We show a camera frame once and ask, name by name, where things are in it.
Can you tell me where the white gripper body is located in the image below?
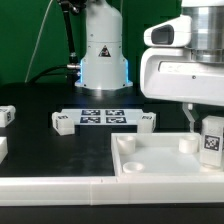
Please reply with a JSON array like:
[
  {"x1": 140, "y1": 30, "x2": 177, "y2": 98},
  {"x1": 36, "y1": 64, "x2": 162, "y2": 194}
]
[{"x1": 140, "y1": 48, "x2": 224, "y2": 106}]

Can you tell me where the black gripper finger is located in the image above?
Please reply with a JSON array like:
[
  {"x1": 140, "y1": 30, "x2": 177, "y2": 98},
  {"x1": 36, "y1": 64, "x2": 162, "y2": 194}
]
[{"x1": 182, "y1": 102, "x2": 199, "y2": 132}]

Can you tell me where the white square table top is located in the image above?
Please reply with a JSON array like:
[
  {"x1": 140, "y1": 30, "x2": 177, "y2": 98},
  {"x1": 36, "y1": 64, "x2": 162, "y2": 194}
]
[{"x1": 111, "y1": 133, "x2": 222, "y2": 176}]

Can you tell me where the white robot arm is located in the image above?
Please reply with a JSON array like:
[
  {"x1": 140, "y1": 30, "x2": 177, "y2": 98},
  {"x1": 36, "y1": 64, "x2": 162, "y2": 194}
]
[{"x1": 76, "y1": 0, "x2": 224, "y2": 114}]

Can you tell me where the white obstacle fence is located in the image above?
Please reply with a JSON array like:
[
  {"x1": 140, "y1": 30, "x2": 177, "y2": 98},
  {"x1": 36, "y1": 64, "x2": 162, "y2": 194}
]
[{"x1": 0, "y1": 135, "x2": 224, "y2": 207}]

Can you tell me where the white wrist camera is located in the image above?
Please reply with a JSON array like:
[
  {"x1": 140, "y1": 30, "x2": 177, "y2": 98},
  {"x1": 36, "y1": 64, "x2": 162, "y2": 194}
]
[{"x1": 144, "y1": 15, "x2": 192, "y2": 48}]

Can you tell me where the black cable bundle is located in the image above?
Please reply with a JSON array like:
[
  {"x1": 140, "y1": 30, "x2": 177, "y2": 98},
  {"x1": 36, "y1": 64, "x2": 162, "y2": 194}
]
[{"x1": 28, "y1": 0, "x2": 83, "y2": 84}]

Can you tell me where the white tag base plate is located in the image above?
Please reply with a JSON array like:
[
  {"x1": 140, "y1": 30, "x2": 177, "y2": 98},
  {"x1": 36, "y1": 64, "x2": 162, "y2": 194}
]
[{"x1": 62, "y1": 109, "x2": 143, "y2": 126}]

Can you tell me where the white thin cable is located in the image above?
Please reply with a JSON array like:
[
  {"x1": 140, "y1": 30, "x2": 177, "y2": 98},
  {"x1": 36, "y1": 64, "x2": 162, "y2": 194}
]
[{"x1": 24, "y1": 0, "x2": 54, "y2": 84}]

